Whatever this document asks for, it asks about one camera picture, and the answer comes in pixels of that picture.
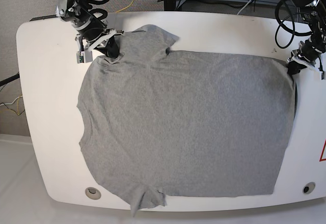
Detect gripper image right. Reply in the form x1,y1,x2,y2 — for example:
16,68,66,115
287,40,323,76

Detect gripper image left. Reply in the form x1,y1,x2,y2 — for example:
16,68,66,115
76,22,120,58

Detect grey T-shirt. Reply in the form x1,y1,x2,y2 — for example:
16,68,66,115
77,25,295,214

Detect black bar behind table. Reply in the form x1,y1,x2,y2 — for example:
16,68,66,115
30,15,57,21

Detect red warning triangle sticker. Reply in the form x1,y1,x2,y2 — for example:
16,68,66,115
319,141,326,162

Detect black rod at left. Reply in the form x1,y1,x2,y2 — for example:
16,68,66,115
0,72,20,87

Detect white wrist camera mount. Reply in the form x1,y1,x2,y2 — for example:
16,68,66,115
287,50,325,80
76,29,124,63

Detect black table leg post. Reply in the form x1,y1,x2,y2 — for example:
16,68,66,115
164,0,182,11

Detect yellow and white side cables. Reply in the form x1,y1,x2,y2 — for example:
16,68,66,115
0,95,23,117

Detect right table cable grommet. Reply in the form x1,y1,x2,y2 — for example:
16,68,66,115
303,182,316,194

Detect table cable grommet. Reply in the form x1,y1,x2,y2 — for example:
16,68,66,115
303,182,316,194
85,187,101,200

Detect left table cable grommet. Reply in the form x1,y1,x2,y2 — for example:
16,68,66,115
85,187,101,200

